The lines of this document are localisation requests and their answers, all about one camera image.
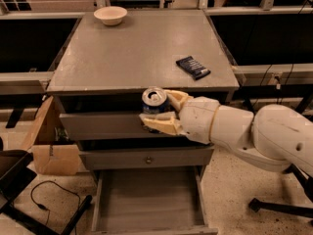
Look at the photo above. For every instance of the grey open bottom drawer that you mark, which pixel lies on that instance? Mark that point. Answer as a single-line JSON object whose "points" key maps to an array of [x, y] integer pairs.
{"points": [[150, 201]]}

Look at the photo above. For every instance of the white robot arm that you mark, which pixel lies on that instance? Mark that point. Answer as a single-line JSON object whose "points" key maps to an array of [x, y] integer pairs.
{"points": [[272, 139]]}

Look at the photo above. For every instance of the dark blue snack bar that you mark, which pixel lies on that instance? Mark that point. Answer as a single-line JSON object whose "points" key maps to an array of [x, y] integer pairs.
{"points": [[195, 69]]}

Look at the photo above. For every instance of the grey drawer cabinet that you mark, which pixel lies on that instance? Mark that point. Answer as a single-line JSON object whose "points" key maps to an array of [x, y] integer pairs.
{"points": [[106, 69]]}

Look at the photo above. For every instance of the grey middle drawer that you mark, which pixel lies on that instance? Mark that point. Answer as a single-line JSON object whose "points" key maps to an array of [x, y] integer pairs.
{"points": [[146, 157]]}

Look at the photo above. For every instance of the black chair at left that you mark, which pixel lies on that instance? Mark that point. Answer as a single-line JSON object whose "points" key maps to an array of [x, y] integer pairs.
{"points": [[60, 195]]}

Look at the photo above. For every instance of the grey top drawer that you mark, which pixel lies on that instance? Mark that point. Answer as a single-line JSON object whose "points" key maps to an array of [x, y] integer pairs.
{"points": [[96, 126]]}

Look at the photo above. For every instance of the cream paper bowl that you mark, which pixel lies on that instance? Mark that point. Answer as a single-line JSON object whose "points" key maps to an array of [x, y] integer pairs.
{"points": [[111, 15]]}

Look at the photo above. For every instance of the blue pepsi can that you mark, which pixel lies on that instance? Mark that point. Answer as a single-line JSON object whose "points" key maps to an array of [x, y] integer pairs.
{"points": [[154, 101]]}

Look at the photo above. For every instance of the brown cardboard box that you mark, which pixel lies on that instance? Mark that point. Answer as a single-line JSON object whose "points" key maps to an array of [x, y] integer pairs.
{"points": [[52, 153]]}

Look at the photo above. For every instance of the black office chair base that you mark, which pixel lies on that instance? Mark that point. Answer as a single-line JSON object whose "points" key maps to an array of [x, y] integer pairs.
{"points": [[305, 181]]}

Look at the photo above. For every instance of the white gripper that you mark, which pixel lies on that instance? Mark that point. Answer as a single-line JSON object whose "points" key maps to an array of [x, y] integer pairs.
{"points": [[198, 118]]}

